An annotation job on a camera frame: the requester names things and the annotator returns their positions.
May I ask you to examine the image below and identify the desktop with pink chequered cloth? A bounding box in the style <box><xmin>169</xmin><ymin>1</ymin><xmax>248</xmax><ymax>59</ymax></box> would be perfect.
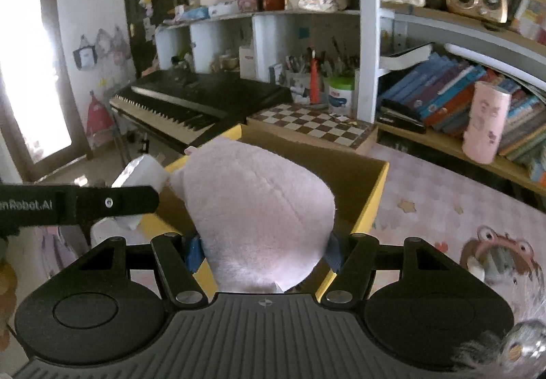
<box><xmin>290</xmin><ymin>140</ymin><xmax>546</xmax><ymax>363</ymax></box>

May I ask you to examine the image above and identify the wooden chessboard box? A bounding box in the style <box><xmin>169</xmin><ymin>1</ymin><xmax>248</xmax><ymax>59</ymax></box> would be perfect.
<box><xmin>247</xmin><ymin>103</ymin><xmax>378</xmax><ymax>156</ymax></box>

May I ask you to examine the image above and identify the pen holder with pens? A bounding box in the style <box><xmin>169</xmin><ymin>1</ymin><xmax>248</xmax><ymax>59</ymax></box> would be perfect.
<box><xmin>284</xmin><ymin>47</ymin><xmax>313</xmax><ymax>102</ymax></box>

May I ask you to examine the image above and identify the white wooden bookshelf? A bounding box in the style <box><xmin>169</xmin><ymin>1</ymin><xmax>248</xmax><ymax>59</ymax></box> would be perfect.
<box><xmin>154</xmin><ymin>0</ymin><xmax>546</xmax><ymax>197</ymax></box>

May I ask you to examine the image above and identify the stack of blue books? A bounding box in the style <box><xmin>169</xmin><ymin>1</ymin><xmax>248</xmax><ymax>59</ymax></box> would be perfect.
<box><xmin>379</xmin><ymin>53</ymin><xmax>488</xmax><ymax>132</ymax></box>

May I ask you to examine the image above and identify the yellow cardboard box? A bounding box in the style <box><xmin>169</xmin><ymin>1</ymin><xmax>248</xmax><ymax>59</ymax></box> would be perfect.
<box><xmin>141</xmin><ymin>123</ymin><xmax>390</xmax><ymax>304</ymax></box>

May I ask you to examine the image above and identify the white red-label box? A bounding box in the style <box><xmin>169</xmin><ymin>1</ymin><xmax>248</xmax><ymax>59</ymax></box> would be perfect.
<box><xmin>239</xmin><ymin>45</ymin><xmax>257</xmax><ymax>79</ymax></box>

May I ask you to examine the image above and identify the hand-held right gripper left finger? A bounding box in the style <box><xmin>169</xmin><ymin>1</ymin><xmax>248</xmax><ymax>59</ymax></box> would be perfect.
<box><xmin>79</xmin><ymin>233</ymin><xmax>205</xmax><ymax>306</ymax></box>

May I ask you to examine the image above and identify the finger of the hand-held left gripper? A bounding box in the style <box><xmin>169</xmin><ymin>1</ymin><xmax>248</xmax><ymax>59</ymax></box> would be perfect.
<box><xmin>72</xmin><ymin>185</ymin><xmax>161</xmax><ymax>231</ymax></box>

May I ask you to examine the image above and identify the pink cylindrical canister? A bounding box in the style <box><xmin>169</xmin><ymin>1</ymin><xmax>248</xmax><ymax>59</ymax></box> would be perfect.
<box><xmin>462</xmin><ymin>81</ymin><xmax>512</xmax><ymax>165</ymax></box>

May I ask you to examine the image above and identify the black electronic keyboard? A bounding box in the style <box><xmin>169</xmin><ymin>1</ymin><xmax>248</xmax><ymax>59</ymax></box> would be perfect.
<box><xmin>110</xmin><ymin>70</ymin><xmax>293</xmax><ymax>145</ymax></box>

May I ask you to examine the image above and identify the glass door wooden frame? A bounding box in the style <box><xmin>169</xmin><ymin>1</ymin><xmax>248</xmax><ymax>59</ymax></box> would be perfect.
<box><xmin>0</xmin><ymin>0</ymin><xmax>94</xmax><ymax>183</ymax></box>

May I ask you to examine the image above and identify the blue white tissue pack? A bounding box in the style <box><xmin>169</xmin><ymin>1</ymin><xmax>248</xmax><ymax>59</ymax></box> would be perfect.
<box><xmin>174</xmin><ymin>6</ymin><xmax>210</xmax><ymax>22</ymax></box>

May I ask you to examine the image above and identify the white green-lidded canister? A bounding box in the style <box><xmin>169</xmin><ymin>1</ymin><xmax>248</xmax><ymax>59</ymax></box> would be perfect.
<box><xmin>327</xmin><ymin>78</ymin><xmax>356</xmax><ymax>115</ymax></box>

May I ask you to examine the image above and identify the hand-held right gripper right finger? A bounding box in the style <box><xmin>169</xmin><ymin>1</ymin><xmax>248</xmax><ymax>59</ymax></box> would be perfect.
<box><xmin>319</xmin><ymin>233</ymin><xmax>459</xmax><ymax>306</ymax></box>

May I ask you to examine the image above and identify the row of colourful books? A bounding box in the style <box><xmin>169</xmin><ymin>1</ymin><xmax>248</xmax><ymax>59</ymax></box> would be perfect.
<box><xmin>495</xmin><ymin>81</ymin><xmax>546</xmax><ymax>184</ymax></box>

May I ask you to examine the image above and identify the grey furry toy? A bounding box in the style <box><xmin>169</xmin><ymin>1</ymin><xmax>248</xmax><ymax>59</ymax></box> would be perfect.
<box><xmin>452</xmin><ymin>319</ymin><xmax>546</xmax><ymax>378</ymax></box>

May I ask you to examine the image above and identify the pink plush pig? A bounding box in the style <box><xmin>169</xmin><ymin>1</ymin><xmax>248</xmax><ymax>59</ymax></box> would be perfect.
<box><xmin>168</xmin><ymin>136</ymin><xmax>336</xmax><ymax>295</ymax></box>

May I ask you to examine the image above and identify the white flat box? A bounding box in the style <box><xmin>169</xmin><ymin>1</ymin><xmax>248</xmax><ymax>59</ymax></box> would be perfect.
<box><xmin>208</xmin><ymin>1</ymin><xmax>240</xmax><ymax>17</ymax></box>

